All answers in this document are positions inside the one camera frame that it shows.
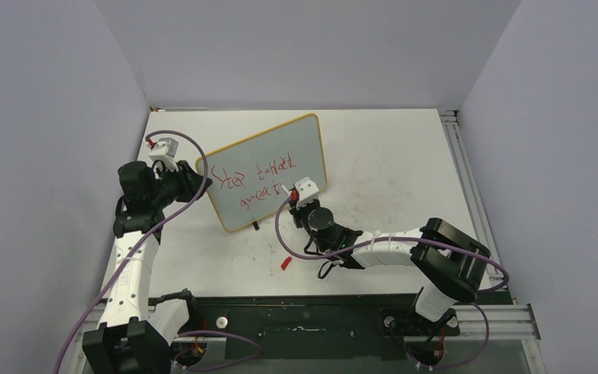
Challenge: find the red white marker pen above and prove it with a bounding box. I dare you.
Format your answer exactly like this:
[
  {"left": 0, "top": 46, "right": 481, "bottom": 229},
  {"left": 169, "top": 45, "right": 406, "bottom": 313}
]
[{"left": 280, "top": 184, "right": 293, "bottom": 196}]

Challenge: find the aluminium side rail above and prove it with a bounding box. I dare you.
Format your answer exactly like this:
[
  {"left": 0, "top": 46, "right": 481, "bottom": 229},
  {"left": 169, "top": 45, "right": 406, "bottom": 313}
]
[{"left": 438, "top": 109, "right": 496, "bottom": 244}]

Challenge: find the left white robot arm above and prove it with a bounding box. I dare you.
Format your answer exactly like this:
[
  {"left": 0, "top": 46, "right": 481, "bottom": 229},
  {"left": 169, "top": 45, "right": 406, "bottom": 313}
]
[{"left": 82, "top": 161, "right": 212, "bottom": 373}]

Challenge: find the purple cable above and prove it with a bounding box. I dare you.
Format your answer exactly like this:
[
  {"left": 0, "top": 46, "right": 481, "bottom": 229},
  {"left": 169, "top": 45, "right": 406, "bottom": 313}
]
[
  {"left": 54, "top": 129, "right": 209, "bottom": 374},
  {"left": 274, "top": 196, "right": 511, "bottom": 295}
]

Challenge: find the yellow framed whiteboard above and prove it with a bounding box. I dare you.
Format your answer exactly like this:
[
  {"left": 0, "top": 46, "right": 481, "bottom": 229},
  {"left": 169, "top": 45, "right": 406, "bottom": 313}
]
[{"left": 195, "top": 113, "right": 328, "bottom": 232}]

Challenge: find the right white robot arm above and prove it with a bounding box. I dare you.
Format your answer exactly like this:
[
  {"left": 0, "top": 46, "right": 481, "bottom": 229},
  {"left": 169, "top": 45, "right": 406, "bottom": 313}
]
[{"left": 289, "top": 199, "right": 491, "bottom": 333}]

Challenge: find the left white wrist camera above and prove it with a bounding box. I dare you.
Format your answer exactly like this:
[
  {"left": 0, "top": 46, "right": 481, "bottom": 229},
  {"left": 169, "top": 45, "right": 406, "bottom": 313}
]
[{"left": 148, "top": 137, "right": 179, "bottom": 171}]

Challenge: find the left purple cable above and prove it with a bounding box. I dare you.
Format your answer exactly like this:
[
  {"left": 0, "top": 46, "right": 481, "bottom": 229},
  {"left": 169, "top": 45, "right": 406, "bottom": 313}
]
[{"left": 54, "top": 129, "right": 209, "bottom": 374}]

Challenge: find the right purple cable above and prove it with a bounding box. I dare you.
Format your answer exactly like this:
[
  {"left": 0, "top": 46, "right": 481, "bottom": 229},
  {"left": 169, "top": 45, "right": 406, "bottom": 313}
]
[{"left": 274, "top": 196, "right": 511, "bottom": 295}]

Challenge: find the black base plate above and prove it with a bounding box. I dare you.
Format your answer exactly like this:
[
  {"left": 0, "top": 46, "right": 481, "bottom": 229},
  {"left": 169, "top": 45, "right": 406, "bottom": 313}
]
[{"left": 171, "top": 294, "right": 460, "bottom": 365}]

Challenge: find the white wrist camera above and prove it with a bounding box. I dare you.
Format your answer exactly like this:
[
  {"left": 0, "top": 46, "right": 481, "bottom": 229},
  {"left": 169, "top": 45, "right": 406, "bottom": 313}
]
[
  {"left": 290, "top": 177, "right": 320, "bottom": 208},
  {"left": 148, "top": 137, "right": 179, "bottom": 171}
]

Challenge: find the aluminium frame rail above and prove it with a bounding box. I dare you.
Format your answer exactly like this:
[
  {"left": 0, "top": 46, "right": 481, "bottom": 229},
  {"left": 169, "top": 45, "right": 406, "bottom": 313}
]
[{"left": 74, "top": 303, "right": 541, "bottom": 342}]

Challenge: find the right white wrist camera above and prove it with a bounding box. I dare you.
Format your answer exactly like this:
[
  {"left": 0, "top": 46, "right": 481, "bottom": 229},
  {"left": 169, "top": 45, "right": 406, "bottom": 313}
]
[{"left": 290, "top": 177, "right": 320, "bottom": 208}]

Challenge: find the red marker cap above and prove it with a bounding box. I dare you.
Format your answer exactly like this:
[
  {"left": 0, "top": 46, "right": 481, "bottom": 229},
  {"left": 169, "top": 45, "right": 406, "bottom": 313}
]
[{"left": 280, "top": 256, "right": 292, "bottom": 270}]

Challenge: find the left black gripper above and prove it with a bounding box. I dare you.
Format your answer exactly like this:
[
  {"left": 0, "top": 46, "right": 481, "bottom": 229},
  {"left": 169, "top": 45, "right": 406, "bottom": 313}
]
[{"left": 149, "top": 161, "right": 211, "bottom": 209}]

